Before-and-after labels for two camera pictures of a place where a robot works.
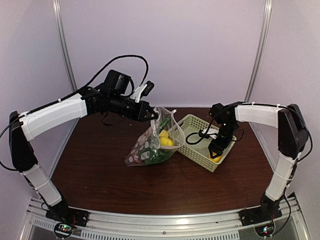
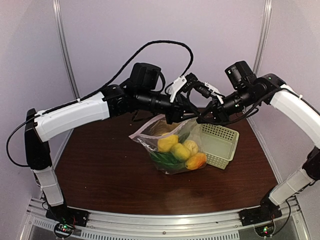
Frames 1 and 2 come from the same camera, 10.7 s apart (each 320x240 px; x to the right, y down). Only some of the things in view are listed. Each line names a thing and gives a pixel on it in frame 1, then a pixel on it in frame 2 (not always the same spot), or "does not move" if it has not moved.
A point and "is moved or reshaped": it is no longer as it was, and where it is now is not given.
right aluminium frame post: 258,61 does not move
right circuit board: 265,230 does not move
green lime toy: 164,139 → 180,152
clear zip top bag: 159,142 is moved or reshaped
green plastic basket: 195,147 is moved or reshaped
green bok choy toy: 154,155 → 166,160
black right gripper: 214,143 → 220,114
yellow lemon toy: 217,159 → 166,142
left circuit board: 63,230 does not move
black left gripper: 138,114 → 175,114
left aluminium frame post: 61,26 does not move
